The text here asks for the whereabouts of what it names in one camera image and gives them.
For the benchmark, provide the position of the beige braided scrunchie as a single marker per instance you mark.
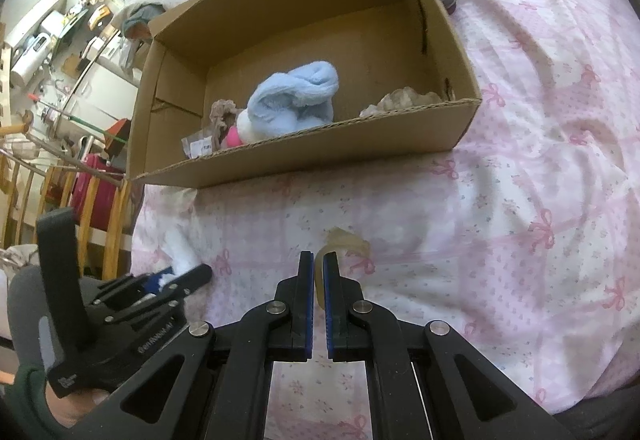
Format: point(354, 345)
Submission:
point(220, 112)

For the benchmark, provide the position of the brown cardboard box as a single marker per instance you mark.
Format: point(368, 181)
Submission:
point(350, 34)

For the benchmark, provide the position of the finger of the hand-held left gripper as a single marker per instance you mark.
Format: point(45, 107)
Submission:
point(130, 290)
point(185, 282)

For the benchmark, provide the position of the red suitcase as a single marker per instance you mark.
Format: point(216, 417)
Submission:
point(95, 195)

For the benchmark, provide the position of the person's left forearm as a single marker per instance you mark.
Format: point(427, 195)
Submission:
point(25, 400)

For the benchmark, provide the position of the white kitchen cabinet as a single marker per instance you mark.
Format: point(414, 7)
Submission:
point(100, 87)

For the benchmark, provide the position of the white water heater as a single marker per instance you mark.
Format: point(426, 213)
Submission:
point(30, 62)

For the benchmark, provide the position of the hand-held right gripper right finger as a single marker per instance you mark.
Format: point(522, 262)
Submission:
point(330, 305)

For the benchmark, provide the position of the cream scrunchie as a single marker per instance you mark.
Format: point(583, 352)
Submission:
point(400, 100)

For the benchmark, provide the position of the teal orange blanket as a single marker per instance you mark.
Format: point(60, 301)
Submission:
point(137, 22)

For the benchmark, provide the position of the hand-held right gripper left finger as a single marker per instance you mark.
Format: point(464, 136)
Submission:
point(309, 305)

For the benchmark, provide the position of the metal pole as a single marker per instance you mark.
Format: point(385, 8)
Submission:
point(65, 155)

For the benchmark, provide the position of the person's left hand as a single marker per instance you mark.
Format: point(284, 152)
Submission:
point(75, 409)

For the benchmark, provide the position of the pale yellow soft item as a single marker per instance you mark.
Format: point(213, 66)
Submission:
point(345, 240)

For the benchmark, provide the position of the pink round toy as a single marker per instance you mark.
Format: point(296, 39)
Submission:
point(232, 138)

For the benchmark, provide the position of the yellow wooden railing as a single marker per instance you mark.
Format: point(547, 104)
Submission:
point(90, 225)

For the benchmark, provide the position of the white fluffy soft item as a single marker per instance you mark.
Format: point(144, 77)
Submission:
point(182, 260)

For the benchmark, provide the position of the clear packet with label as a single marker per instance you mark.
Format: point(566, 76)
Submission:
point(200, 145)

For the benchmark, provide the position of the person's grey trouser leg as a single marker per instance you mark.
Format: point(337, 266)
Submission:
point(27, 315)
point(605, 417)

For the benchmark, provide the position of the pink bow printed blanket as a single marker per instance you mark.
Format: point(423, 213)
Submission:
point(525, 144)

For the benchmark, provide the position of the red and black box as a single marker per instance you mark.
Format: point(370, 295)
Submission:
point(117, 132)

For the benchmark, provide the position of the light blue plush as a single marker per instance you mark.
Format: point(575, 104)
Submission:
point(295, 99)

